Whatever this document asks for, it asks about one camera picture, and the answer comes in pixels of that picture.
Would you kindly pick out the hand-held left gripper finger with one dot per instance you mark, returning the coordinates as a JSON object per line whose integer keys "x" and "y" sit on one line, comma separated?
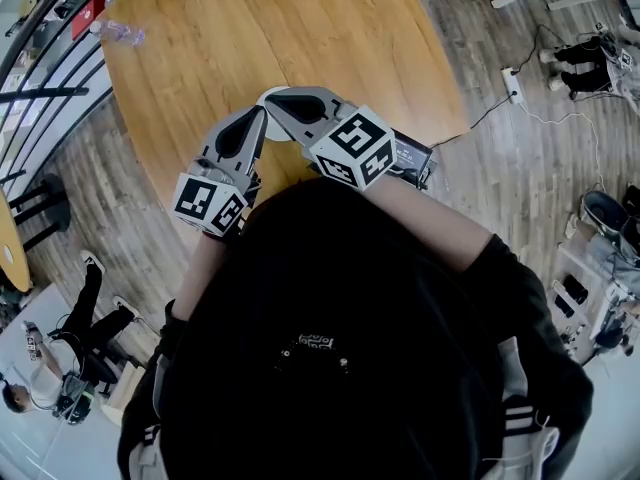
{"x": 207, "y": 148}
{"x": 252, "y": 153}

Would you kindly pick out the white low shelf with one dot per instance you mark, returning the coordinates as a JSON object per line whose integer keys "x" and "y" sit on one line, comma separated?
{"x": 575, "y": 268}

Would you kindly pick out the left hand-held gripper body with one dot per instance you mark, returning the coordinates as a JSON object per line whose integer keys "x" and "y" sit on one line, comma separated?
{"x": 195, "y": 200}

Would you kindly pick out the light wooden slatted stand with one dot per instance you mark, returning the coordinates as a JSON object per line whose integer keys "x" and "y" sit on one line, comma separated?
{"x": 122, "y": 393}

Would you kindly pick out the person's right forearm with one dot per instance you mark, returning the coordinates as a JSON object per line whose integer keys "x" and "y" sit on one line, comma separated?
{"x": 430, "y": 218}

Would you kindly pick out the person's black top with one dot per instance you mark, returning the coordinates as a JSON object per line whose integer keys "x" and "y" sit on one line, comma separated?
{"x": 350, "y": 293}

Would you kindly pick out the black tablet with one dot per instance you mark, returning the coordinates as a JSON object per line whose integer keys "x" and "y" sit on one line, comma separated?
{"x": 412, "y": 155}

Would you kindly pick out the white power strip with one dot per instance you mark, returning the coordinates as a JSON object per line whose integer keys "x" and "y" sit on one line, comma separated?
{"x": 512, "y": 85}

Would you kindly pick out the round wooden table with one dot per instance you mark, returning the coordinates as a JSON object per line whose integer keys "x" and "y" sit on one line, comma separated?
{"x": 12, "y": 248}

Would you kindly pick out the red box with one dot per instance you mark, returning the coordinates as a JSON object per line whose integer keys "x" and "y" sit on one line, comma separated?
{"x": 87, "y": 18}

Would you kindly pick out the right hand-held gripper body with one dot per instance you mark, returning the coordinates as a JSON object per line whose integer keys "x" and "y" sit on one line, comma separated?
{"x": 357, "y": 143}

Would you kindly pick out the person's left forearm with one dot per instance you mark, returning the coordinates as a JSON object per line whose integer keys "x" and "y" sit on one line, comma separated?
{"x": 205, "y": 273}

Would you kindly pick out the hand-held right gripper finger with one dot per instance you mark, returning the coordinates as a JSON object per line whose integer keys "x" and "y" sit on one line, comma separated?
{"x": 300, "y": 93}
{"x": 300, "y": 128}

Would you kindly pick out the wooden top white-leg table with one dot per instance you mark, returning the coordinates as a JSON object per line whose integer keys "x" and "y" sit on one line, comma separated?
{"x": 275, "y": 28}

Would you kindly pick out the clear plastic bottle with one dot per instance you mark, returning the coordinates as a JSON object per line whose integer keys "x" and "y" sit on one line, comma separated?
{"x": 117, "y": 32}

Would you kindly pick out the black bar stool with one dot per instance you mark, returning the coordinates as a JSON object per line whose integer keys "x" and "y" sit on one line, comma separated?
{"x": 57, "y": 203}

